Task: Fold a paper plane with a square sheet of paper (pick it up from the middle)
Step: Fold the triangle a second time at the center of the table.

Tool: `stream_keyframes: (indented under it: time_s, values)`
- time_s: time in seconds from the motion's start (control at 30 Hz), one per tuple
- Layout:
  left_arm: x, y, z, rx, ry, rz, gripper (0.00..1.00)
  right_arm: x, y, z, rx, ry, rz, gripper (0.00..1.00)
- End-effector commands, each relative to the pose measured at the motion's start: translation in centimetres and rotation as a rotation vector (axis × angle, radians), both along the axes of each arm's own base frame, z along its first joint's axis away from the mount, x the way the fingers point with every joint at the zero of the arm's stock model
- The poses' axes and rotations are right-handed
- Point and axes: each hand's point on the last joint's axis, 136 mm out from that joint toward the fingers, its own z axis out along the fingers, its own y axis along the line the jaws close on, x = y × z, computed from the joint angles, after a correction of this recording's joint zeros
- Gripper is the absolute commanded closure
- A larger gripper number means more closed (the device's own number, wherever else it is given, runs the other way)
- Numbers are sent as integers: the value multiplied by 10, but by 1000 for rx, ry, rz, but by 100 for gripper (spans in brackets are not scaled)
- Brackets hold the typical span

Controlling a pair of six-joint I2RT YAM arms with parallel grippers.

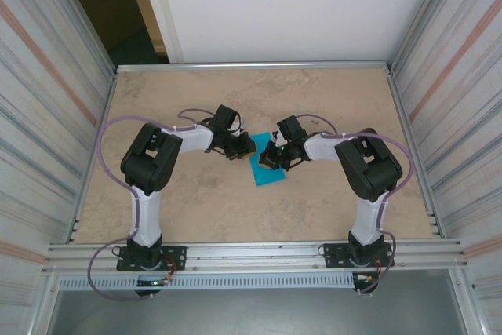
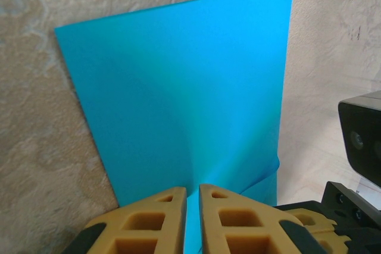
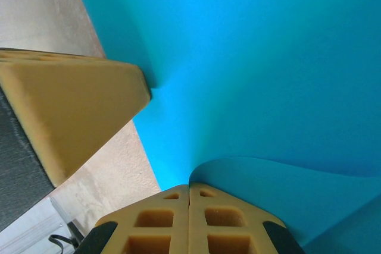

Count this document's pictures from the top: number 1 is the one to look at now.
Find blue square paper sheet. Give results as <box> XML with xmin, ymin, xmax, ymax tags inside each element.
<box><xmin>247</xmin><ymin>130</ymin><xmax>288</xmax><ymax>188</ymax></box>

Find black electronics board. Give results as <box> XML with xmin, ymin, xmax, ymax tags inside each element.
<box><xmin>351</xmin><ymin>271</ymin><xmax>380</xmax><ymax>296</ymax></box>
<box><xmin>135</xmin><ymin>276</ymin><xmax>173</xmax><ymax>297</ymax></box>

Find corrugated translucent side panel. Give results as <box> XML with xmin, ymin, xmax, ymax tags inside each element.
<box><xmin>391</xmin><ymin>0</ymin><xmax>502</xmax><ymax>297</ymax></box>
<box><xmin>0</xmin><ymin>0</ymin><xmax>118</xmax><ymax>297</ymax></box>

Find aluminium table edge rail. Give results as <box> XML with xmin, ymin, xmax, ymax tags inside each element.
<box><xmin>115</xmin><ymin>60</ymin><xmax>393</xmax><ymax>74</ymax></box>

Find long aluminium mounting rail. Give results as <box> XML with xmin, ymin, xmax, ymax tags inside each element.
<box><xmin>42</xmin><ymin>237</ymin><xmax>470</xmax><ymax>275</ymax></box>

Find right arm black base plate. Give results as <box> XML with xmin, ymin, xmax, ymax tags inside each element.
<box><xmin>322</xmin><ymin>242</ymin><xmax>395</xmax><ymax>270</ymax></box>

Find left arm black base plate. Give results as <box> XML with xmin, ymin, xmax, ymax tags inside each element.
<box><xmin>116</xmin><ymin>246</ymin><xmax>187</xmax><ymax>272</ymax></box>

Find grey slotted cable duct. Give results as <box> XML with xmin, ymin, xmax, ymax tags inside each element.
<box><xmin>57</xmin><ymin>274</ymin><xmax>356</xmax><ymax>291</ymax></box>

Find aluminium table side rail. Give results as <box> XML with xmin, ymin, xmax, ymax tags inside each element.
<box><xmin>386</xmin><ymin>67</ymin><xmax>446</xmax><ymax>240</ymax></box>
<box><xmin>69</xmin><ymin>70</ymin><xmax>118</xmax><ymax>244</ymax></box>

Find beige door frame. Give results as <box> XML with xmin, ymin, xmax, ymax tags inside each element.
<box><xmin>119</xmin><ymin>0</ymin><xmax>172</xmax><ymax>64</ymax></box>

